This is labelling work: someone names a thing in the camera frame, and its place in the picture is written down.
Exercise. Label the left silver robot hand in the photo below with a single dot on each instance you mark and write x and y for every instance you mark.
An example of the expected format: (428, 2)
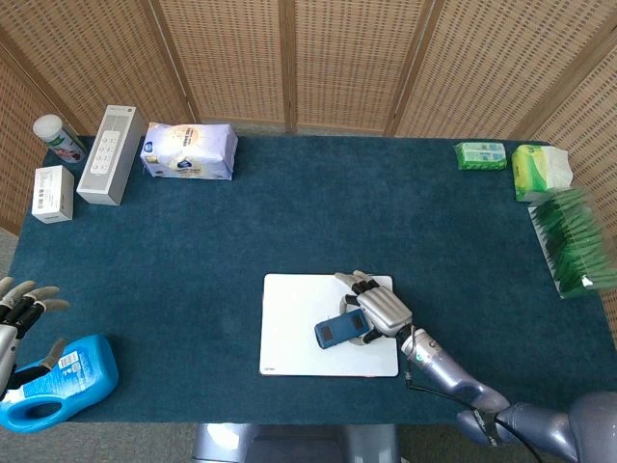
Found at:
(7, 347)

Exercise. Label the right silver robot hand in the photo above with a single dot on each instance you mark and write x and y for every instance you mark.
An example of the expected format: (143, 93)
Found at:
(385, 311)

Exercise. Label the long grey power strip box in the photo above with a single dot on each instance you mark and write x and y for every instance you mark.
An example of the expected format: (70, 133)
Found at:
(106, 159)

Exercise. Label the blue detergent bottle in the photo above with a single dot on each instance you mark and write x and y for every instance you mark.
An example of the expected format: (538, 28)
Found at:
(91, 371)

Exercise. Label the blue board eraser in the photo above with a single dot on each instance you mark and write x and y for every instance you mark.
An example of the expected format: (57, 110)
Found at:
(342, 330)

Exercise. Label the white-capped cylindrical can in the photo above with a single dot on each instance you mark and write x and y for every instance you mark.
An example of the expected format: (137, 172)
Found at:
(65, 147)

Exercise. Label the white purple tissue pack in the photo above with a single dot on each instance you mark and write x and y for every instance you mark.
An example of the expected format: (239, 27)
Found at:
(188, 152)

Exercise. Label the clear box of green sachets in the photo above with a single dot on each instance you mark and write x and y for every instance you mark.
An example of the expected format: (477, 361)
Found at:
(573, 241)

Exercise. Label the green open tissue pack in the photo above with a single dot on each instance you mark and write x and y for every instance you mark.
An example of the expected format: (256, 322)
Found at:
(532, 171)

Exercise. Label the small white cardboard box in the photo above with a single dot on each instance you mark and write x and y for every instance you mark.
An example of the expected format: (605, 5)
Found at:
(53, 193)

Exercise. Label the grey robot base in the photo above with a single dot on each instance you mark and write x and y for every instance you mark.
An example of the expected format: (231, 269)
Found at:
(289, 443)

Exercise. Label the wooden woven folding screen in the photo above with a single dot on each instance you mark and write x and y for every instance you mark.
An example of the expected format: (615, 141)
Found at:
(337, 58)

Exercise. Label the blue carpet table cover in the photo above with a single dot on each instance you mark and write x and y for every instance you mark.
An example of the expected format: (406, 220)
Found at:
(241, 241)

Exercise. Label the white board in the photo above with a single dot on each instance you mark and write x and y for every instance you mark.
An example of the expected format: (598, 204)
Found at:
(294, 337)

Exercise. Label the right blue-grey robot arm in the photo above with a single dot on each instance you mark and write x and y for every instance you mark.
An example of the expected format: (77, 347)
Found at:
(598, 424)

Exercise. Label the green wet wipes pack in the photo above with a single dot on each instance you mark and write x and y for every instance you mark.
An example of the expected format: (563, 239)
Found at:
(482, 155)

